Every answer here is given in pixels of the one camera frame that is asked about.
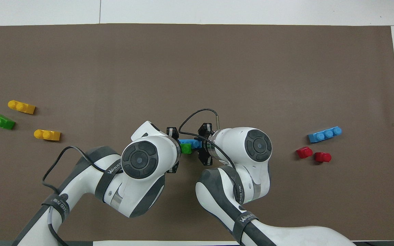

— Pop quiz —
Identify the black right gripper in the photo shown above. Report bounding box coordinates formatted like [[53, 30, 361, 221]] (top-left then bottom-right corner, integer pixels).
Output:
[[194, 122, 215, 167]]

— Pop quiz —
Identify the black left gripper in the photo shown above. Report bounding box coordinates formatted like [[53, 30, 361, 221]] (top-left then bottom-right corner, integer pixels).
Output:
[[166, 126, 182, 174]]

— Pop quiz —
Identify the blue three-stud toy brick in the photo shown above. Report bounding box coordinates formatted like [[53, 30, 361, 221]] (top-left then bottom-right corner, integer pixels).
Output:
[[308, 126, 342, 143], [178, 139, 203, 150]]

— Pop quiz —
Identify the brown paper table mat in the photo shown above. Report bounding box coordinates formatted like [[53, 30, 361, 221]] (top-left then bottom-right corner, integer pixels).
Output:
[[0, 23, 394, 242]]

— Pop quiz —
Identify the red one-stud toy brick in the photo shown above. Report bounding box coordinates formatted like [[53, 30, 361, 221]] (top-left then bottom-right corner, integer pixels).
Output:
[[314, 152, 332, 163], [296, 146, 313, 159]]

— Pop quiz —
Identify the yellow two-stud toy brick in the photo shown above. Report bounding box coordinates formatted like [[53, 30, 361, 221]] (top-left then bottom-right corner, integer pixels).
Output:
[[8, 100, 36, 114], [34, 129, 61, 141]]

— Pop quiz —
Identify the black right forearm strap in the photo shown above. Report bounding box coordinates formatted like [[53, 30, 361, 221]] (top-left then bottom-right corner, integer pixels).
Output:
[[219, 165, 246, 206]]

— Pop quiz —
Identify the black forearm strap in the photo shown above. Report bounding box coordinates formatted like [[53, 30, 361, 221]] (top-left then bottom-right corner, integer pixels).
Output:
[[95, 158, 124, 203], [219, 165, 246, 206]]

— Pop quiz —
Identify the black left forearm strap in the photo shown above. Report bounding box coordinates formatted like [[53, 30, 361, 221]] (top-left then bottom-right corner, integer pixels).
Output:
[[95, 158, 124, 203]]

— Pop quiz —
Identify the black right elbow strap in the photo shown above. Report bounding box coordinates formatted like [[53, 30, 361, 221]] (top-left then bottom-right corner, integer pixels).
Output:
[[233, 210, 262, 245]]

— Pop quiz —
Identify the black elbow strap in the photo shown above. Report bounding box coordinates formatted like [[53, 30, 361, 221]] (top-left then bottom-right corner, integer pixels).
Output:
[[233, 210, 262, 245], [41, 193, 70, 222]]

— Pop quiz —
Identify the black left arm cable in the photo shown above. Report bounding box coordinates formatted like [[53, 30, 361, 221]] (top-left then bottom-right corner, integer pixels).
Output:
[[42, 146, 124, 246]]

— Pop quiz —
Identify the black left elbow strap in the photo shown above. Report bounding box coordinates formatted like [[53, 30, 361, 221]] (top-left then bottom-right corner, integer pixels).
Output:
[[41, 193, 70, 222]]

